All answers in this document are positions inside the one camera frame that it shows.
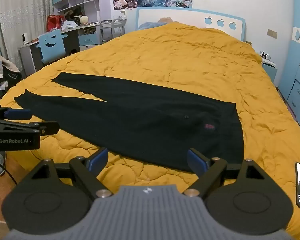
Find pinkish anime wall poster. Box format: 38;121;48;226
113;0;138;11

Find blue nightstand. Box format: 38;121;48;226
261;58;278;83

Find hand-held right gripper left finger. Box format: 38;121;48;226
22;147;113;198

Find white patterned curtain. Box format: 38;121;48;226
0;0;53;64

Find white and blue headboard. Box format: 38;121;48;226
136;6;246;43

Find grey desk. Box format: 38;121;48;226
18;21;102;77

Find black cable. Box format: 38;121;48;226
0;152;21;186

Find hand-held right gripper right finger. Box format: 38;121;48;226
184;149;273;198

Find blue wardrobe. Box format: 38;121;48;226
278;0;300;121

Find red bag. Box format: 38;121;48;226
47;14;66;32

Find yellow quilt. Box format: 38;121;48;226
0;22;300;240

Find black pants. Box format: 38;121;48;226
14;72;244;172

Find blue chair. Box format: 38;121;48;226
38;29;67;65

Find white plastic bag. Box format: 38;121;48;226
62;20;79;29

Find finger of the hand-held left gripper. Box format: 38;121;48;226
0;119;60;137
0;106;32;121

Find blue pillow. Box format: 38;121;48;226
138;21;169;31

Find grey rolling cart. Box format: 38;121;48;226
100;18;127;45

